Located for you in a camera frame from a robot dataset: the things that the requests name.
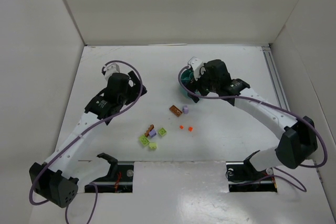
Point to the brown flat lego plate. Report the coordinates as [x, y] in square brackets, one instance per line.
[175, 110]

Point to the teal divided round container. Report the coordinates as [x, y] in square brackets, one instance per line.
[187, 83]

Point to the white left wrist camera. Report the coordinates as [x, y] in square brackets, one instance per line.
[109, 70]

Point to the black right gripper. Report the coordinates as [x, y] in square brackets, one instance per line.
[193, 94]

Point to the aluminium rail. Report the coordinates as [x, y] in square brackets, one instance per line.
[275, 78]

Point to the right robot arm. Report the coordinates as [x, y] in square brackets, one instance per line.
[297, 139]

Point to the lilac round lego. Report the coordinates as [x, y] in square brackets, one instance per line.
[185, 109]

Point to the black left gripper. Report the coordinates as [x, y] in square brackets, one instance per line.
[136, 84]

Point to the pale yellow lego brick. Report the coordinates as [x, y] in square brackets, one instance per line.
[152, 145]

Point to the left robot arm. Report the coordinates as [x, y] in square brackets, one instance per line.
[59, 178]

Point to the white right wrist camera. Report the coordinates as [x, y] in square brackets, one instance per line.
[197, 66]

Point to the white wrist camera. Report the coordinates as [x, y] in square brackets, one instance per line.
[197, 66]
[109, 70]

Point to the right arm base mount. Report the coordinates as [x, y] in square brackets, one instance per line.
[243, 178]

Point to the lime green lego brick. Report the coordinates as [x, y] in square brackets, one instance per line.
[144, 140]

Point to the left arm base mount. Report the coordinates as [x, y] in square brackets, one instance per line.
[119, 178]

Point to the lilac square lego brick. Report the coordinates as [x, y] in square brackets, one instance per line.
[152, 133]

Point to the dark brown lego piece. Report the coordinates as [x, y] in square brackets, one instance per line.
[151, 127]

